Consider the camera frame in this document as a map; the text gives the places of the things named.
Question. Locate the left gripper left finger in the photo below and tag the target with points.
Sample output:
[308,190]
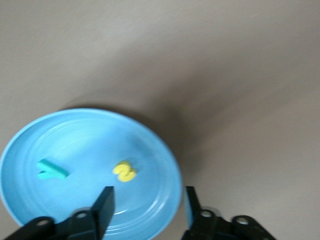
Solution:
[105,210]

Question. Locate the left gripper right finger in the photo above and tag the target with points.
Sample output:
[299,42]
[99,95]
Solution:
[200,225]

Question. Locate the yellow foam letter s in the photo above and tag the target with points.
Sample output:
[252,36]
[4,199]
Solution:
[124,172]

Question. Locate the teal foam letter y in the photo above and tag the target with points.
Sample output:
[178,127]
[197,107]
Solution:
[53,172]

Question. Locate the blue plate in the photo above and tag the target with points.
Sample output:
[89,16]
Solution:
[75,140]

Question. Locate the brown table mat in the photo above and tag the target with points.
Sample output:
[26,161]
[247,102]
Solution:
[225,50]

